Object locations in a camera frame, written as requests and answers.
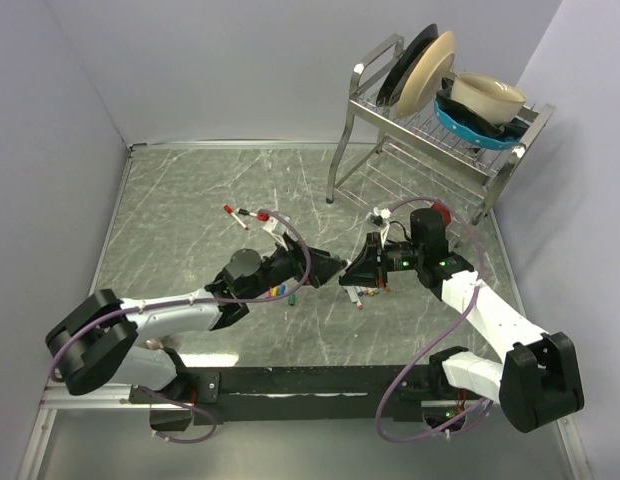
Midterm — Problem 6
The stainless steel dish rack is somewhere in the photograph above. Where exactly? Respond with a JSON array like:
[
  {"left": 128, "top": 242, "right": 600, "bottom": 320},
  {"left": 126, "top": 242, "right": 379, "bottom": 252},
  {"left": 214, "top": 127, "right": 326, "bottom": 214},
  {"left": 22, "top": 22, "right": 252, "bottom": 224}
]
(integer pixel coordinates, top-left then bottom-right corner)
[{"left": 326, "top": 34, "right": 556, "bottom": 226}]

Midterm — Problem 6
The beige plate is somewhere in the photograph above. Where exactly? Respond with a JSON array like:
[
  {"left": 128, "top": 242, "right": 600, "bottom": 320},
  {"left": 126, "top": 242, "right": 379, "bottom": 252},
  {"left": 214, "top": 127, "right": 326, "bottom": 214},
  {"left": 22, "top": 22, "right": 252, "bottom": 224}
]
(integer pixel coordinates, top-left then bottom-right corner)
[{"left": 396, "top": 31, "right": 456, "bottom": 118}]

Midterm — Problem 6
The blue polka dot bowl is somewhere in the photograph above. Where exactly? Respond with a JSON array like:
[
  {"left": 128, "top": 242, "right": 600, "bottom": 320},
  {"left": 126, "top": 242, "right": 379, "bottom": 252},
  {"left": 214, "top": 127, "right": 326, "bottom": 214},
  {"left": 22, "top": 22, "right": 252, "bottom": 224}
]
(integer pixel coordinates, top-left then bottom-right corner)
[{"left": 433, "top": 100, "right": 521, "bottom": 151}]

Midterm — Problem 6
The black dish under bowl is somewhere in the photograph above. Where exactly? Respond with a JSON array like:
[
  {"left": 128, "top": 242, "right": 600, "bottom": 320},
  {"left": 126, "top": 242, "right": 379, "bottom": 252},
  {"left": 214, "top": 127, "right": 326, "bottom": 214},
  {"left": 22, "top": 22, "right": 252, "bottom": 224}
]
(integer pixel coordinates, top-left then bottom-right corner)
[{"left": 435, "top": 78, "right": 529, "bottom": 139}]

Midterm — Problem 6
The pink cap marker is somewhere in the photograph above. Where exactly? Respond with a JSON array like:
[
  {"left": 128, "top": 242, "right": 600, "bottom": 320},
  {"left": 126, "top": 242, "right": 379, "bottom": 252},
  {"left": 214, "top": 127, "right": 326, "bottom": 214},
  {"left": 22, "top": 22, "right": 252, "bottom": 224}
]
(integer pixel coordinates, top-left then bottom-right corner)
[{"left": 346, "top": 286, "right": 363, "bottom": 310}]

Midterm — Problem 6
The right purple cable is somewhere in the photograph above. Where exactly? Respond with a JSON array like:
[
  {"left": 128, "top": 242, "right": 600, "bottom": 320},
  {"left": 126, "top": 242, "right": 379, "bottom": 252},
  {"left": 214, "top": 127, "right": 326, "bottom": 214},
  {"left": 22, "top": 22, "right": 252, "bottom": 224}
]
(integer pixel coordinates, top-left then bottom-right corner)
[{"left": 375, "top": 196, "right": 494, "bottom": 444}]

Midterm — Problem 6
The red cap marker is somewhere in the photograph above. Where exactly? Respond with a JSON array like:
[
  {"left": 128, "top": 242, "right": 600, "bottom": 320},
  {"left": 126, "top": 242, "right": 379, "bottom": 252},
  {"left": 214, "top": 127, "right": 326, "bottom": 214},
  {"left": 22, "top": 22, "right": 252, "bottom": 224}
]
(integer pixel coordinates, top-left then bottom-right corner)
[{"left": 223, "top": 204, "right": 249, "bottom": 231}]

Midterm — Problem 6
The black plate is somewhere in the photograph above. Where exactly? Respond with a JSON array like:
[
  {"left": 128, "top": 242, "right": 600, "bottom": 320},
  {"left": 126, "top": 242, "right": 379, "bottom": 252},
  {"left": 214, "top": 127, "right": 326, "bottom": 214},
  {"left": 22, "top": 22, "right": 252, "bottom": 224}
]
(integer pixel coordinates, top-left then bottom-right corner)
[{"left": 376, "top": 23, "right": 439, "bottom": 107}]

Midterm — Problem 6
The cream ceramic bowl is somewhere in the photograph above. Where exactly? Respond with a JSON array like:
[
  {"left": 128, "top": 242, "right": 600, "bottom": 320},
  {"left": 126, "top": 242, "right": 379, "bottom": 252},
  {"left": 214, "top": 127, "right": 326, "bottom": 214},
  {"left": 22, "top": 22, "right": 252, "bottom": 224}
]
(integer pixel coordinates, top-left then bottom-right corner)
[{"left": 450, "top": 72, "right": 527, "bottom": 125}]

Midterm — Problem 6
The black cap marker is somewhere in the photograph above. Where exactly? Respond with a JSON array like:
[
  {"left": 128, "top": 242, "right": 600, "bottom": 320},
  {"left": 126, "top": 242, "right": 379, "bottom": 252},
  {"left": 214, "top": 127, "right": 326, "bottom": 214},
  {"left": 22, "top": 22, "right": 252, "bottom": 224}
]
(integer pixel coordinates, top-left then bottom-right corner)
[{"left": 237, "top": 208, "right": 260, "bottom": 218}]

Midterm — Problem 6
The red bowl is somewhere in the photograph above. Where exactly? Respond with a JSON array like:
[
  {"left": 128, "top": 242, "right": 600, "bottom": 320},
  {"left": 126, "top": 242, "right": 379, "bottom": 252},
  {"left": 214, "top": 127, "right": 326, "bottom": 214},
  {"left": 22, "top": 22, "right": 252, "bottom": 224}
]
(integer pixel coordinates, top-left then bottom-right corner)
[{"left": 431, "top": 202, "right": 452, "bottom": 226}]

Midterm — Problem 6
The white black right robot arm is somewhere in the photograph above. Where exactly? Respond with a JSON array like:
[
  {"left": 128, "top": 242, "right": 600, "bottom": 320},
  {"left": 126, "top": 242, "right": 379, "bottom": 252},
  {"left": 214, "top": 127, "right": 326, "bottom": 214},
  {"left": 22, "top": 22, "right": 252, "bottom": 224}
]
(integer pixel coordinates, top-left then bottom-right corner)
[{"left": 339, "top": 204, "right": 585, "bottom": 433}]

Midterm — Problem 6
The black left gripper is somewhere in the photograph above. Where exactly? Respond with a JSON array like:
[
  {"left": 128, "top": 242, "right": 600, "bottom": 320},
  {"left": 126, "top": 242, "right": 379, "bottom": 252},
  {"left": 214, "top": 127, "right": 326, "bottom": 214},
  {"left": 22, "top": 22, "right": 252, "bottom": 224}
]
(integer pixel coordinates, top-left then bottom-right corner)
[{"left": 244, "top": 232, "right": 347, "bottom": 301}]

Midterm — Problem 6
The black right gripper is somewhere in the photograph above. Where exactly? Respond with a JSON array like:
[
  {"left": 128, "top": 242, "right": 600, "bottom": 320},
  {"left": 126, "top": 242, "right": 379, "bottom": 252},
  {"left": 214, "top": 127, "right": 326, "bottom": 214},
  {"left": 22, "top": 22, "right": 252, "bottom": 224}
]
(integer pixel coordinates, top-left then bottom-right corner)
[{"left": 339, "top": 231, "right": 424, "bottom": 288}]

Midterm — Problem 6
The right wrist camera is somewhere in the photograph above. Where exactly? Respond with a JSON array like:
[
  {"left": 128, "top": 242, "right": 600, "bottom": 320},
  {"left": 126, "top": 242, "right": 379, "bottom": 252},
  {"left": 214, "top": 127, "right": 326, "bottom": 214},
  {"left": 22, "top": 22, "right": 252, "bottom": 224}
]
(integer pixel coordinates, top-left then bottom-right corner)
[{"left": 367, "top": 207, "right": 392, "bottom": 228}]

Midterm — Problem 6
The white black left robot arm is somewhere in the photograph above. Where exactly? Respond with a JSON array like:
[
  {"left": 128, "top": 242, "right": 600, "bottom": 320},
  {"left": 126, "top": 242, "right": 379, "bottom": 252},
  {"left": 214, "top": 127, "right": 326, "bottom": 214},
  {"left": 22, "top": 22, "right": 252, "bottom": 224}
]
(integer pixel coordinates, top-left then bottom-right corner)
[{"left": 45, "top": 239, "right": 346, "bottom": 402}]

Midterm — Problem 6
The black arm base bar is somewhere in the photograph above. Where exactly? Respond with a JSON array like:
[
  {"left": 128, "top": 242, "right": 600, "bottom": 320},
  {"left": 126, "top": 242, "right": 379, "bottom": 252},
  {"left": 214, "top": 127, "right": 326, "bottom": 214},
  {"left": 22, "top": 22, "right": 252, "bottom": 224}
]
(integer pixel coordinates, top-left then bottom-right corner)
[{"left": 158, "top": 365, "right": 479, "bottom": 424}]

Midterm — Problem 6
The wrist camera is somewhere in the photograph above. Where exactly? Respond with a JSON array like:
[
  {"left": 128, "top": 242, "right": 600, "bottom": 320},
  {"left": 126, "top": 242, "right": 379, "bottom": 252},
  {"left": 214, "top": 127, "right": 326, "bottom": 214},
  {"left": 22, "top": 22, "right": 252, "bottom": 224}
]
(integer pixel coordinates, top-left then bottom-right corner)
[
  {"left": 256, "top": 213, "right": 288, "bottom": 249},
  {"left": 367, "top": 207, "right": 392, "bottom": 228}
]

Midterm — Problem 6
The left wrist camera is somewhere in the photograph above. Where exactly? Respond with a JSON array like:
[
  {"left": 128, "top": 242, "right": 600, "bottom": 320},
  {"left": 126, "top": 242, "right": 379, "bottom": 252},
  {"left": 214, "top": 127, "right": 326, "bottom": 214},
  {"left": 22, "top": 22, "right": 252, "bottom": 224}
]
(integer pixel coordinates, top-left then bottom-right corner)
[{"left": 256, "top": 213, "right": 288, "bottom": 249}]

